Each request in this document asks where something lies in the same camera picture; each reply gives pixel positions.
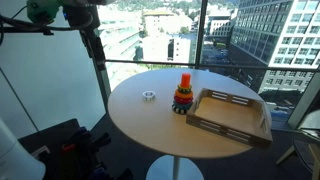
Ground black white striped base ring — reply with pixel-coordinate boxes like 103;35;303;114
171;105;194;116

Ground magenta donut plush ring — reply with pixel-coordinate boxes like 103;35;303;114
173;95;195;105

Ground white cylindrical housing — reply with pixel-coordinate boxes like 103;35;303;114
0;116;47;180

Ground dark window railing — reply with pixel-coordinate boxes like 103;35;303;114
104;59;320;73

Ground white table pedestal base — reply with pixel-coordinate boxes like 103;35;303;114
145;154;205;180

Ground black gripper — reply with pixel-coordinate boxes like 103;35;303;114
62;4;107;72

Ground blue donut plush ring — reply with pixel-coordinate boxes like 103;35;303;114
172;101;194;110

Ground grey window corner post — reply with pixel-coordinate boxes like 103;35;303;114
78;0;112;111

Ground wooden slatted tray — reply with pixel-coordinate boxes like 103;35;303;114
185;87;274;150

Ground black clamps with blue handles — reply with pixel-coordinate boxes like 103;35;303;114
61;126;134;180

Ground window mullion post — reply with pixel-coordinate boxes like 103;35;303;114
194;0;210;69

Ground black cable to arm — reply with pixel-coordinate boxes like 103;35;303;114
0;4;95;46

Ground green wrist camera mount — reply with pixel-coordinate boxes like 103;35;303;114
26;0;63;25

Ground black stand platform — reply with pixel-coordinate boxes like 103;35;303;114
18;118;81;159

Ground lime green donut plush toy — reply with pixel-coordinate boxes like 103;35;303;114
177;84;193;94

